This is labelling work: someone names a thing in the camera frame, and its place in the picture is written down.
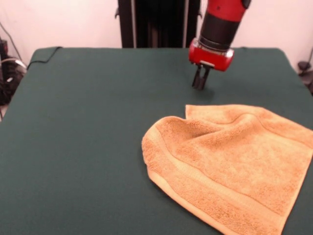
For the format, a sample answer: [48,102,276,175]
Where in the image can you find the dark green table cloth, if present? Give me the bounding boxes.
[0,47,313,235]

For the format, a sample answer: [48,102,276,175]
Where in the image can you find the white cable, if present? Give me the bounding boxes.
[0,57,27,72]

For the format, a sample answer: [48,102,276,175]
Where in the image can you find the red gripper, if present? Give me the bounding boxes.
[188,38,235,91]

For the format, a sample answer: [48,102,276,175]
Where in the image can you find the tan terry towel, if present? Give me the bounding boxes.
[141,104,313,235]

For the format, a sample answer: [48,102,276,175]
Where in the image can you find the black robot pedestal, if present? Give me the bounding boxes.
[114,0,203,48]

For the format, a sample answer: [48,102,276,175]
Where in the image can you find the black stand base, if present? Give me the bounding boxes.
[297,61,313,96]
[0,58,25,106]

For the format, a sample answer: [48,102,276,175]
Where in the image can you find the small black box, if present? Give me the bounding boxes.
[0,39,9,59]

